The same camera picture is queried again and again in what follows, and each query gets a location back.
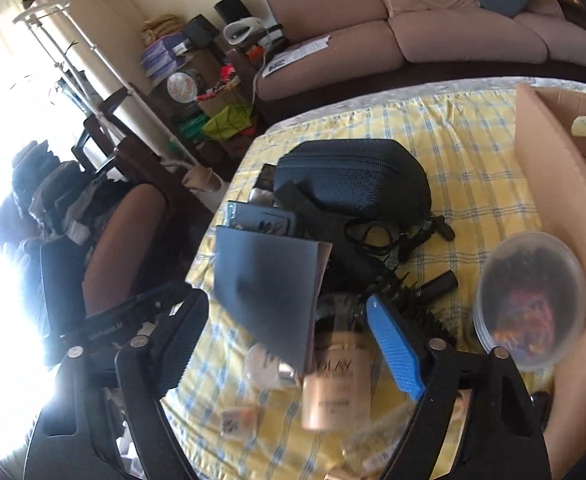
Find black box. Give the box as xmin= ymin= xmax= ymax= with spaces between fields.
xmin=214 ymin=0 xmax=251 ymax=23

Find black hairbrush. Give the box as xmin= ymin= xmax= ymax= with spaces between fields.
xmin=358 ymin=272 xmax=456 ymax=348

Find pink beige sofa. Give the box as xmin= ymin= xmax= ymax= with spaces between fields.
xmin=255 ymin=0 xmax=586 ymax=106

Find brown cardboard box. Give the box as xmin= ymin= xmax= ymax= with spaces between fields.
xmin=515 ymin=82 xmax=586 ymax=441

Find black rectangular case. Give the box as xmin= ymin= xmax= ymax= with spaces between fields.
xmin=225 ymin=201 xmax=299 ymax=238

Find small black tube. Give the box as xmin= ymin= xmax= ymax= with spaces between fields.
xmin=413 ymin=270 xmax=458 ymax=297

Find beige lotion pump bottle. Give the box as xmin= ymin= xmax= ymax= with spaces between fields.
xmin=300 ymin=295 xmax=374 ymax=433

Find round clear plastic container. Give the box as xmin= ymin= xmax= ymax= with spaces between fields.
xmin=474 ymin=232 xmax=586 ymax=372

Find black zip pouch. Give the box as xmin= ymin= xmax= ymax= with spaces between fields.
xmin=273 ymin=139 xmax=433 ymax=233

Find dark wooden chair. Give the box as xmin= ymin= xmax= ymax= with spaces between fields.
xmin=70 ymin=87 xmax=214 ymax=211

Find pile of clothes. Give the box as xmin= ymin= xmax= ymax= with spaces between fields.
xmin=13 ymin=145 xmax=129 ymax=241

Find small beige cube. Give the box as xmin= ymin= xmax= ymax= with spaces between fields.
xmin=221 ymin=406 xmax=259 ymax=443

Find green bag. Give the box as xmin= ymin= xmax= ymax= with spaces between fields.
xmin=202 ymin=105 xmax=254 ymax=142

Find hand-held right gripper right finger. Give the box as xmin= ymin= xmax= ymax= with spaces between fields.
xmin=365 ymin=294 xmax=571 ymax=480

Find black strap cord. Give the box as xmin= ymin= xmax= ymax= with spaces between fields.
xmin=344 ymin=214 xmax=454 ymax=263

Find clear plastic packet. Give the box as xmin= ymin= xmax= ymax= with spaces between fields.
xmin=340 ymin=420 xmax=409 ymax=476

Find white handheld appliance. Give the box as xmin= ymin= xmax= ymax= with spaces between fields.
xmin=223 ymin=19 xmax=264 ymax=46

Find round beige compact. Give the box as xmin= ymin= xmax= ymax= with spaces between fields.
xmin=245 ymin=342 xmax=299 ymax=391

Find white pole stand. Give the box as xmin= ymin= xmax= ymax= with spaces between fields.
xmin=13 ymin=0 xmax=221 ymax=193

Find dark grey booklet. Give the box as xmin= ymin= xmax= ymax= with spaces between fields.
xmin=214 ymin=225 xmax=334 ymax=371

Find round printed tin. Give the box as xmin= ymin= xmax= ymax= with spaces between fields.
xmin=166 ymin=72 xmax=199 ymax=103

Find white papers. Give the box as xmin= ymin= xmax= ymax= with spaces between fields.
xmin=262 ymin=35 xmax=331 ymax=78

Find purple boxes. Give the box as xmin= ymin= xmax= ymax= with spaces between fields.
xmin=140 ymin=35 xmax=194 ymax=78

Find brown padded chair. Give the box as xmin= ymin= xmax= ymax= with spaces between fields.
xmin=80 ymin=180 xmax=174 ymax=321

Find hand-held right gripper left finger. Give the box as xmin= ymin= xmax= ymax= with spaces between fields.
xmin=23 ymin=287 xmax=211 ymax=480

